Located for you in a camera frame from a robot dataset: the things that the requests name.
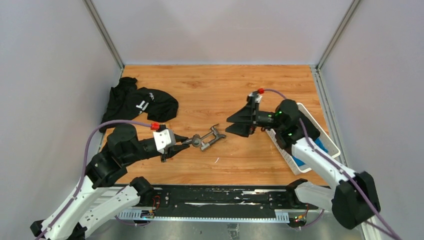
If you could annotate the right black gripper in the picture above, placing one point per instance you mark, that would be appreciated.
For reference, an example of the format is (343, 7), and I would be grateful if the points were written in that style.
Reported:
(248, 114)

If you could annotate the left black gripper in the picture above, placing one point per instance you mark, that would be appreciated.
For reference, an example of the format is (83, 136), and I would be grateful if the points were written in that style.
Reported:
(172, 151)

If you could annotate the grey tee pipe fitting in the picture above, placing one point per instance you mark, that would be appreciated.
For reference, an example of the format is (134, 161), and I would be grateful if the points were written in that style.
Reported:
(196, 141)

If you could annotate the grey faucet with lever handle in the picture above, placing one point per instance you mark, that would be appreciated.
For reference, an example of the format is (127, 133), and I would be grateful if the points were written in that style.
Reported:
(211, 138)

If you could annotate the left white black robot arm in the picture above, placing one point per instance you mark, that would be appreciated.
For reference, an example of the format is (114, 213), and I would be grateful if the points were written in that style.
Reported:
(130, 142)

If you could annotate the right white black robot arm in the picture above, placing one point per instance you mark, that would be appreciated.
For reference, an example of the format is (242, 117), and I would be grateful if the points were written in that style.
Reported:
(350, 196)

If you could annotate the black cloth with white print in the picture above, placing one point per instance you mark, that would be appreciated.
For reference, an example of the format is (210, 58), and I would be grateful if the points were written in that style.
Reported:
(127, 101)

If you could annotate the black cloth in basket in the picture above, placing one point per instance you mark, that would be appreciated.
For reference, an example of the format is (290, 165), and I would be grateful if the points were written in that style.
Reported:
(312, 131)

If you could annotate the blue cloth in basket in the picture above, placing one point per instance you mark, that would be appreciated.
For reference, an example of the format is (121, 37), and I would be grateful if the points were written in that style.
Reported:
(310, 152)

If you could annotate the white plastic basket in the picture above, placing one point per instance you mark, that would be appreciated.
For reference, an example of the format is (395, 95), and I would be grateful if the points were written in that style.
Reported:
(293, 165)

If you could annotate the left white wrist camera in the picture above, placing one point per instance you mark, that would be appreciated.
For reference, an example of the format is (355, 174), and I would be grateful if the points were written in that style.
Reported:
(164, 139)

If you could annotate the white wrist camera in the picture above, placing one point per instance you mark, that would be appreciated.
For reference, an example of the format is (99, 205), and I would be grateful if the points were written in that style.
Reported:
(254, 98)
(164, 139)

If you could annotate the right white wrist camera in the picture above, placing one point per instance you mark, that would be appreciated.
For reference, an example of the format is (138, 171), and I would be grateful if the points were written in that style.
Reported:
(254, 98)

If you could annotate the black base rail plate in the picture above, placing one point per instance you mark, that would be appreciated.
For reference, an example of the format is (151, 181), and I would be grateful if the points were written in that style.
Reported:
(218, 203)

